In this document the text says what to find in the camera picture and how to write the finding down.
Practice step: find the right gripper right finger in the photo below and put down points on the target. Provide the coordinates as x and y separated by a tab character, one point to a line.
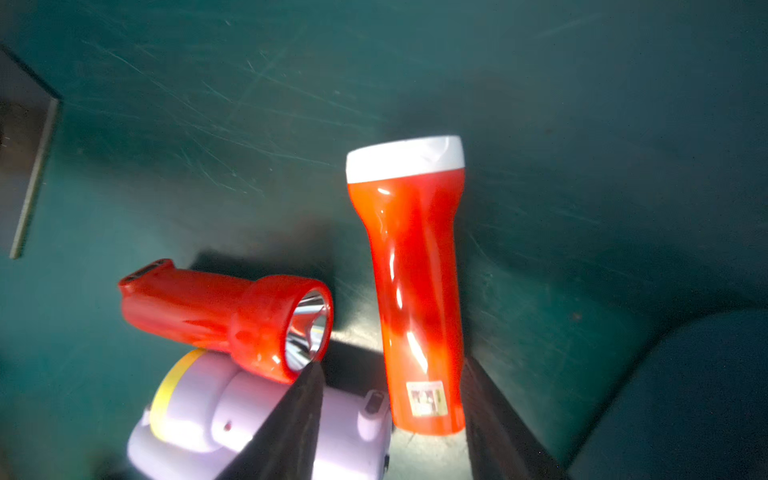
500	445

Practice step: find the red flashlight white head top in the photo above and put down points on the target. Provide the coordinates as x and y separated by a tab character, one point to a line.
407	194

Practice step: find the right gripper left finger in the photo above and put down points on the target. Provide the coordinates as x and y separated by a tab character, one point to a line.
285	445

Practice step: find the red flashlight upper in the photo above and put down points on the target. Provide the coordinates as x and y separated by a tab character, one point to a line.
272	327

